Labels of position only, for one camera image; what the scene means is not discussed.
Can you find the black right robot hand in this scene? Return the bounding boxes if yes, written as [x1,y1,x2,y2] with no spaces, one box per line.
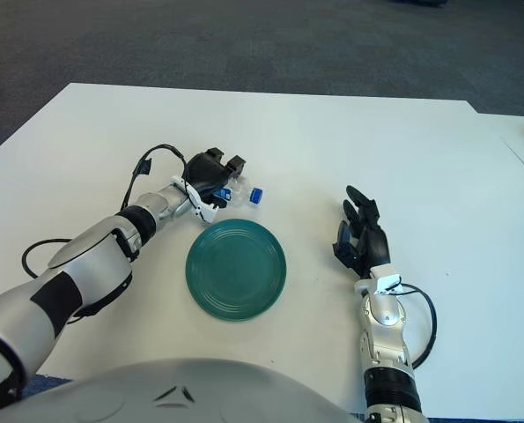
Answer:
[331,184,403,296]

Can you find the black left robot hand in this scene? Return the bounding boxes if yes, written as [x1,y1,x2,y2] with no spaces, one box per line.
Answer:
[171,148,248,223]

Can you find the clear plastic bottle blue cap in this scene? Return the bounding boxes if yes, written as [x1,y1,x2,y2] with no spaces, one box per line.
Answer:
[217,174,265,209]

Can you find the green round plate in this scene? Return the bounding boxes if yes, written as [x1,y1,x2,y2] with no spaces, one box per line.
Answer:
[184,219,288,323]

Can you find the white adjoining table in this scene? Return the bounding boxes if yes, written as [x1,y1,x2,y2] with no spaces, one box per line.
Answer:
[476,111,524,184]

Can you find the silver robot torso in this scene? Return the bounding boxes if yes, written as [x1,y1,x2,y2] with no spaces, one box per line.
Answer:
[0,357,365,423]

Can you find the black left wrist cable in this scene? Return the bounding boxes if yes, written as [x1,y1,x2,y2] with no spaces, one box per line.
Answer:
[121,144,188,211]

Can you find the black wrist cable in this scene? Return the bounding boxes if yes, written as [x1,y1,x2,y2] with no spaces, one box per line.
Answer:
[121,144,188,211]
[396,283,439,369]

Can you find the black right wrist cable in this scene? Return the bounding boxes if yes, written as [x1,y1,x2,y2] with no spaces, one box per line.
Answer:
[396,283,439,369]

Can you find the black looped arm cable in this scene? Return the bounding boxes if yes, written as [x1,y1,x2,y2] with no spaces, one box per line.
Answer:
[20,238,74,279]

